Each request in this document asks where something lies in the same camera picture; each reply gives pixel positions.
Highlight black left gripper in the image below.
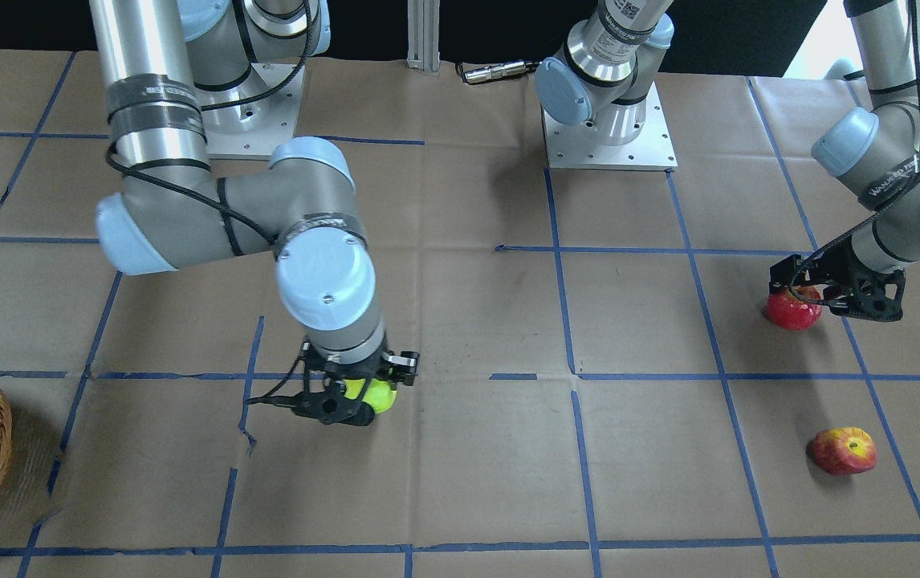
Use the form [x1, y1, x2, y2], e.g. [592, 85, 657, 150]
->
[769, 242, 894, 310]

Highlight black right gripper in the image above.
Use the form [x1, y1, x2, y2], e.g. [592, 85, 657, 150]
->
[302, 337, 421, 388]

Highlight green apple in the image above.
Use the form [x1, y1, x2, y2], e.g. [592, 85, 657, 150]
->
[344, 378, 397, 414]

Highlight dark red apple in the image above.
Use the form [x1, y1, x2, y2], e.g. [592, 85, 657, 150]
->
[764, 288, 823, 332]

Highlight red yellow apple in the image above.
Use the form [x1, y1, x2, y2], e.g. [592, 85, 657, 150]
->
[808, 425, 878, 475]

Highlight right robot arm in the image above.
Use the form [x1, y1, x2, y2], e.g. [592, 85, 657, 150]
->
[90, 1, 419, 385]

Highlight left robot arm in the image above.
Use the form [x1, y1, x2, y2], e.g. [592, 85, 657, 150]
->
[534, 1, 920, 322]

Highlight brown paper mat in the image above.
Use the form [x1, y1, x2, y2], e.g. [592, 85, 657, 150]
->
[0, 51, 920, 577]

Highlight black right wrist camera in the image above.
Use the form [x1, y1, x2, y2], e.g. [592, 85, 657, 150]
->
[291, 381, 376, 425]

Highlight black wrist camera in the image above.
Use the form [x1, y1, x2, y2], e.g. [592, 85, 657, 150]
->
[822, 268, 906, 323]
[291, 381, 376, 425]

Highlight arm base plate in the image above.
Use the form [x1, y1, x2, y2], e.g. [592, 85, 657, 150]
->
[542, 85, 679, 172]
[196, 63, 306, 160]

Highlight aluminium frame post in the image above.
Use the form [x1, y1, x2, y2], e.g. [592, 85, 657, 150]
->
[405, 0, 442, 75]

